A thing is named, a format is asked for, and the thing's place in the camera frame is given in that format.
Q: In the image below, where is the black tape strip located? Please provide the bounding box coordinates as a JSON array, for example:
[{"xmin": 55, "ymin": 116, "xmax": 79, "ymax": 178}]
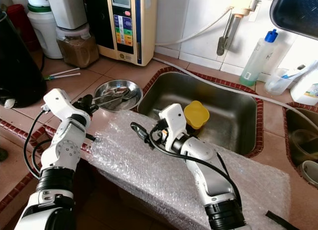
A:
[{"xmin": 266, "ymin": 210, "xmax": 302, "ymax": 230}]

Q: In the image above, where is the clear bottle blue cap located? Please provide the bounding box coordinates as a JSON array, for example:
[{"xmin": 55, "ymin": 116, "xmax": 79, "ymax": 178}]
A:
[{"xmin": 238, "ymin": 29, "xmax": 279, "ymax": 86}]

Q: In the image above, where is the clear bubble wrap sheet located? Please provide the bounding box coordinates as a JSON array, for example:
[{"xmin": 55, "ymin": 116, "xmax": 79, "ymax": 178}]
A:
[{"xmin": 87, "ymin": 110, "xmax": 292, "ymax": 230}]

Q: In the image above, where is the jar of brown powder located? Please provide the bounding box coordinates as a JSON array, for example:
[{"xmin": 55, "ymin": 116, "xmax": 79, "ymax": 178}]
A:
[{"xmin": 56, "ymin": 24, "xmax": 100, "ymax": 68}]

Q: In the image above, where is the black electric kettle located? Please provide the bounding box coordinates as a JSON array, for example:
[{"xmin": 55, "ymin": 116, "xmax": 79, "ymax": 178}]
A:
[{"xmin": 0, "ymin": 11, "xmax": 48, "ymax": 109}]

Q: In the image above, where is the white detergent bottle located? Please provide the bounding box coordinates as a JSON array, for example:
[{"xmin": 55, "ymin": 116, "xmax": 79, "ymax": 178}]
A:
[{"xmin": 291, "ymin": 71, "xmax": 318, "ymax": 105}]

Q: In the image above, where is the yellow plastic cup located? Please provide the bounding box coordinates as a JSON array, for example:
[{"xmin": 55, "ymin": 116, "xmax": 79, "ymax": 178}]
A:
[{"xmin": 184, "ymin": 101, "xmax": 210, "ymax": 130}]

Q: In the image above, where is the grey metal tap pipe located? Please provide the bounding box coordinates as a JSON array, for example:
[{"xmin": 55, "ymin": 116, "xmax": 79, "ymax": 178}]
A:
[{"xmin": 217, "ymin": 11, "xmax": 241, "ymax": 57}]

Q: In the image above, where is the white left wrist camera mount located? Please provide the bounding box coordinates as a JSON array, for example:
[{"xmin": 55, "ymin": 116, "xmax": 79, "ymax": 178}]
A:
[{"xmin": 44, "ymin": 88, "xmax": 80, "ymax": 122}]

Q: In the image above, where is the white jug green band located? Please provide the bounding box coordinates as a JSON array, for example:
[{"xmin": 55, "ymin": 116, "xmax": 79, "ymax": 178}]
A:
[{"xmin": 25, "ymin": 0, "xmax": 63, "ymax": 59}]

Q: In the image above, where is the dark blue plastic tray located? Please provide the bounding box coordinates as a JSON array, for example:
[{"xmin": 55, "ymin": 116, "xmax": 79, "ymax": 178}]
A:
[{"xmin": 270, "ymin": 0, "xmax": 318, "ymax": 41}]

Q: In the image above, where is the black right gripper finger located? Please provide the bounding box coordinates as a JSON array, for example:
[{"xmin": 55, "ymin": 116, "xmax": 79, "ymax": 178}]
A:
[{"xmin": 131, "ymin": 122, "xmax": 160, "ymax": 151}]

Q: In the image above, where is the clear glass cup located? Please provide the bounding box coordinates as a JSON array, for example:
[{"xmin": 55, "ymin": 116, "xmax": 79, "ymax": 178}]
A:
[{"xmin": 292, "ymin": 128, "xmax": 318, "ymax": 161}]

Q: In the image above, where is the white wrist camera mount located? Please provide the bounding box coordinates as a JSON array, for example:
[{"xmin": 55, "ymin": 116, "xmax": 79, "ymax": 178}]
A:
[
  {"xmin": 44, "ymin": 88, "xmax": 80, "ymax": 122},
  {"xmin": 159, "ymin": 103, "xmax": 189, "ymax": 146}
]

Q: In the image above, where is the red canister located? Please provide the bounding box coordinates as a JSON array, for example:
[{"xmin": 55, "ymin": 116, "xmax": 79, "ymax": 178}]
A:
[{"xmin": 6, "ymin": 4, "xmax": 33, "ymax": 44}]

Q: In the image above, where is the steel spoon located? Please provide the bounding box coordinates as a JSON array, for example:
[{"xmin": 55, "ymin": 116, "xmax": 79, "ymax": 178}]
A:
[{"xmin": 97, "ymin": 87, "xmax": 130, "ymax": 105}]

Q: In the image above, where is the beige water filter tap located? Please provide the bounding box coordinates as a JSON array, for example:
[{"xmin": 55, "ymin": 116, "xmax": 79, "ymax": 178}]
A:
[{"xmin": 229, "ymin": 0, "xmax": 259, "ymax": 18}]

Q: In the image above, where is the white straw green tip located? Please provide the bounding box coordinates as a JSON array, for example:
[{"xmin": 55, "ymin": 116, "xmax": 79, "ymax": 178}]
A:
[
  {"xmin": 44, "ymin": 73, "xmax": 80, "ymax": 82},
  {"xmin": 50, "ymin": 68, "xmax": 80, "ymax": 77}
]

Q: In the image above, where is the cream black water ionizer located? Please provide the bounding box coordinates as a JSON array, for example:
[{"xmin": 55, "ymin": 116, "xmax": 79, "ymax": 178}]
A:
[{"xmin": 84, "ymin": 0, "xmax": 158, "ymax": 67}]

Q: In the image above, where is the shallow steel bowl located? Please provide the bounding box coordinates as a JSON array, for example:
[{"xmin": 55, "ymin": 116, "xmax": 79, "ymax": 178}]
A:
[{"xmin": 93, "ymin": 79, "xmax": 142, "ymax": 112}]

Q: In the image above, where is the white tap hose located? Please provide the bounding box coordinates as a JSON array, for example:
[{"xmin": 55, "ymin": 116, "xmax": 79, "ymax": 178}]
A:
[{"xmin": 154, "ymin": 9, "xmax": 234, "ymax": 47}]

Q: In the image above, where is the clear plastic cup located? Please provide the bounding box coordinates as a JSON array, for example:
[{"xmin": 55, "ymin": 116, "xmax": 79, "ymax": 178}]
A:
[{"xmin": 264, "ymin": 69, "xmax": 296, "ymax": 95}]

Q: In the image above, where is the large steel sink basin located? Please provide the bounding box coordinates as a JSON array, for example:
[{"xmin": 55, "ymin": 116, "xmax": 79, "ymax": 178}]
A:
[{"xmin": 137, "ymin": 71, "xmax": 264, "ymax": 158}]

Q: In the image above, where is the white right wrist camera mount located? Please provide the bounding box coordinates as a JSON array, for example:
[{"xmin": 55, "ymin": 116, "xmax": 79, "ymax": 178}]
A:
[{"xmin": 159, "ymin": 103, "xmax": 189, "ymax": 146}]

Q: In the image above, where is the white toothbrush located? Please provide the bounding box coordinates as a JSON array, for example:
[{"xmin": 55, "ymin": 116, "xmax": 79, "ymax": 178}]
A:
[{"xmin": 281, "ymin": 61, "xmax": 318, "ymax": 81}]

